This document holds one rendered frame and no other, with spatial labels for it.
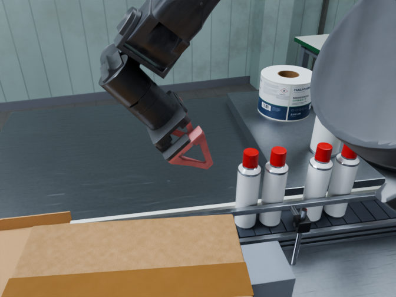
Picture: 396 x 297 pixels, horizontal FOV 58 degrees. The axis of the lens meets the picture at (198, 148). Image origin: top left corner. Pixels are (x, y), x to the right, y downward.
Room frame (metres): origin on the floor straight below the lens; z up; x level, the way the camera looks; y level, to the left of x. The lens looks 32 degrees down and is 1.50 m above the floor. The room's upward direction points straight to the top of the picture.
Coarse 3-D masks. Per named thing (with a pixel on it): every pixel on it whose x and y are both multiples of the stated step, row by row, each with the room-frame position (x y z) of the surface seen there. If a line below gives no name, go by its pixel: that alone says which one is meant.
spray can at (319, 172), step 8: (320, 144) 0.68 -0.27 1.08; (328, 144) 0.68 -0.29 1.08; (320, 152) 0.66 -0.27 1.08; (328, 152) 0.66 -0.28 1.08; (312, 160) 0.67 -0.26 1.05; (320, 160) 0.66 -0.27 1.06; (328, 160) 0.66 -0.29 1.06; (312, 168) 0.66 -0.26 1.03; (320, 168) 0.65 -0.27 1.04; (328, 168) 0.65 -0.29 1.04; (312, 176) 0.65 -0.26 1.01; (320, 176) 0.65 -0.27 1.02; (328, 176) 0.65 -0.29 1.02; (312, 184) 0.65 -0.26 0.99; (320, 184) 0.65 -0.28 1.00; (304, 192) 0.67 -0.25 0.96; (312, 192) 0.65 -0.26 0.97; (320, 192) 0.65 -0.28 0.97; (312, 208) 0.65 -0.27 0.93; (320, 208) 0.65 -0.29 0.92; (312, 216) 0.65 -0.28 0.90; (320, 216) 0.65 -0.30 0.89
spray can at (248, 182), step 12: (252, 156) 0.63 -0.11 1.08; (240, 168) 0.64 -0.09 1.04; (252, 168) 0.63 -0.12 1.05; (240, 180) 0.63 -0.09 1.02; (252, 180) 0.62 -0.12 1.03; (240, 192) 0.63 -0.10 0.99; (252, 192) 0.62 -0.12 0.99; (240, 204) 0.63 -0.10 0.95; (252, 204) 0.62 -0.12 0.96; (240, 216) 0.63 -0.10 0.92; (252, 216) 0.63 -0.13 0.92; (240, 228) 0.62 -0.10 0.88
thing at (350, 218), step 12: (348, 204) 0.71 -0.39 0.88; (360, 204) 0.71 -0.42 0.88; (372, 204) 0.71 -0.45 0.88; (384, 204) 0.71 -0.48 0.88; (288, 216) 0.67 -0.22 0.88; (324, 216) 0.67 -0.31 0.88; (348, 216) 0.67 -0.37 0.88; (360, 216) 0.67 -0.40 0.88; (372, 216) 0.67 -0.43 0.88; (384, 216) 0.67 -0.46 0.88; (252, 228) 0.63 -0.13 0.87; (264, 228) 0.63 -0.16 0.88; (276, 228) 0.63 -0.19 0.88; (288, 228) 0.63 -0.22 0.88; (312, 228) 0.63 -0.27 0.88
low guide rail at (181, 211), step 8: (352, 192) 0.72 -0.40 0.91; (360, 192) 0.73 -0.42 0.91; (368, 192) 0.73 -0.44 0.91; (288, 200) 0.69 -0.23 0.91; (296, 200) 0.70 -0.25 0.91; (184, 208) 0.66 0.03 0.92; (192, 208) 0.66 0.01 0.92; (200, 208) 0.66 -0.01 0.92; (208, 208) 0.66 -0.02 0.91; (216, 208) 0.66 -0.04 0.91; (224, 208) 0.67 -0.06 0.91; (232, 208) 0.67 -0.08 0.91; (112, 216) 0.63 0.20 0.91; (120, 216) 0.63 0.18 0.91; (128, 216) 0.63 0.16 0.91; (136, 216) 0.63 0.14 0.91; (144, 216) 0.63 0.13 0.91; (152, 216) 0.64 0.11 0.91; (160, 216) 0.64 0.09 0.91
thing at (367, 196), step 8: (304, 200) 0.63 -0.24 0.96; (312, 200) 0.63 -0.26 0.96; (320, 200) 0.63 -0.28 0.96; (328, 200) 0.63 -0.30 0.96; (336, 200) 0.64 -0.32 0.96; (344, 200) 0.64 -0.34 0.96; (352, 200) 0.64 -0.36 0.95; (360, 200) 0.65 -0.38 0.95; (240, 208) 0.61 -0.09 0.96; (248, 208) 0.61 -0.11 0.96; (256, 208) 0.61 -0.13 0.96; (264, 208) 0.61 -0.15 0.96; (272, 208) 0.61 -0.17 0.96; (280, 208) 0.61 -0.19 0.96; (288, 208) 0.62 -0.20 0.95; (296, 208) 0.62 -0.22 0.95; (168, 216) 0.58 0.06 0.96; (176, 216) 0.58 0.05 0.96; (184, 216) 0.58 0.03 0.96
